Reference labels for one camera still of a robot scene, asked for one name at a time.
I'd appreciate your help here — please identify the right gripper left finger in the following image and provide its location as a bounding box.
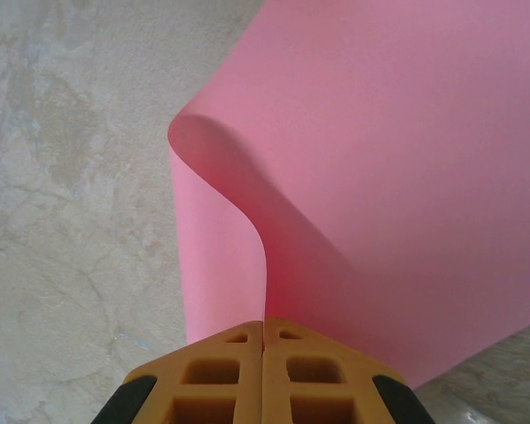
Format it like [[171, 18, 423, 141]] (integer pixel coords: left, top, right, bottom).
[[90, 321, 265, 424]]

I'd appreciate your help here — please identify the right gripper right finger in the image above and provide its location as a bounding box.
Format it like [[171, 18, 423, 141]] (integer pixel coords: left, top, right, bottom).
[[263, 317, 434, 424]]

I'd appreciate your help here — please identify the pink cloth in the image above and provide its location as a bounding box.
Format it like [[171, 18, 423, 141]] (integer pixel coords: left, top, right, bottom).
[[167, 0, 530, 390]]

